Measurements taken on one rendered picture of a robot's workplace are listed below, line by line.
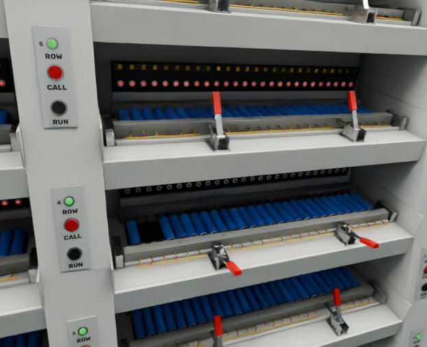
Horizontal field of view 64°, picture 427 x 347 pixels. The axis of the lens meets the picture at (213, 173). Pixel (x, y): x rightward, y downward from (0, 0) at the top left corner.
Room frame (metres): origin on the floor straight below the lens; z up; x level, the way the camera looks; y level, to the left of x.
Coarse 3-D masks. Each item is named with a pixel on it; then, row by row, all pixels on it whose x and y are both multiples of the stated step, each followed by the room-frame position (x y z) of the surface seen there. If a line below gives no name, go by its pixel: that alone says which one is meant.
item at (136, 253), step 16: (288, 224) 0.63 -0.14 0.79; (304, 224) 0.64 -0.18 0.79; (320, 224) 0.64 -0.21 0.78; (352, 224) 0.68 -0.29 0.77; (384, 224) 0.68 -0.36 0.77; (176, 240) 0.56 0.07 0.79; (192, 240) 0.56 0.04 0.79; (208, 240) 0.56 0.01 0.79; (224, 240) 0.58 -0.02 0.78; (240, 240) 0.59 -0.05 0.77; (256, 240) 0.60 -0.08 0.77; (272, 240) 0.60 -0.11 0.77; (288, 240) 0.61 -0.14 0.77; (128, 256) 0.52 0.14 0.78; (144, 256) 0.53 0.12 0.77; (160, 256) 0.54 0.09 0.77; (176, 256) 0.54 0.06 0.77
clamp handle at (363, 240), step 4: (348, 228) 0.62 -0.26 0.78; (348, 232) 0.63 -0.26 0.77; (352, 236) 0.61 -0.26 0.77; (356, 236) 0.61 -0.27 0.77; (360, 240) 0.59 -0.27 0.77; (364, 240) 0.58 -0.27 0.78; (368, 240) 0.58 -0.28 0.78; (372, 240) 0.58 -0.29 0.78; (368, 244) 0.57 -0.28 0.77; (372, 244) 0.56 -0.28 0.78; (376, 244) 0.56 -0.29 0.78
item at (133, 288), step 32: (192, 192) 0.68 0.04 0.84; (224, 192) 0.71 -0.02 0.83; (352, 192) 0.82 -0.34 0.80; (384, 192) 0.75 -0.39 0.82; (416, 224) 0.67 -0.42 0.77; (192, 256) 0.56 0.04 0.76; (256, 256) 0.57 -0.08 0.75; (288, 256) 0.58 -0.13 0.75; (320, 256) 0.59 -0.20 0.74; (352, 256) 0.62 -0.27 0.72; (384, 256) 0.66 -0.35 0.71; (128, 288) 0.48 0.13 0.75; (160, 288) 0.49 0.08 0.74; (192, 288) 0.51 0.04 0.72; (224, 288) 0.54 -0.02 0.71
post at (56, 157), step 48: (48, 0) 0.45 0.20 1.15; (96, 96) 0.46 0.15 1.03; (48, 144) 0.44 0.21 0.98; (96, 144) 0.46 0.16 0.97; (48, 192) 0.44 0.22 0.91; (96, 192) 0.46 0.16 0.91; (48, 240) 0.44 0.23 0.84; (96, 240) 0.46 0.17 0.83; (48, 288) 0.43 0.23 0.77; (96, 288) 0.46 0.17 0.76; (48, 336) 0.43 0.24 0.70
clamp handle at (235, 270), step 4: (220, 252) 0.53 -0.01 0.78; (220, 256) 0.53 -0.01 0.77; (224, 256) 0.53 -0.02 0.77; (224, 260) 0.51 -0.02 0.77; (228, 260) 0.51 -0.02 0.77; (228, 264) 0.49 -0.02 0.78; (232, 264) 0.49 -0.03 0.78; (228, 268) 0.49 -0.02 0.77; (232, 268) 0.48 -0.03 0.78; (236, 268) 0.48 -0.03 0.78; (232, 272) 0.48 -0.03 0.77; (236, 272) 0.47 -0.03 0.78; (240, 272) 0.47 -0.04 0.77
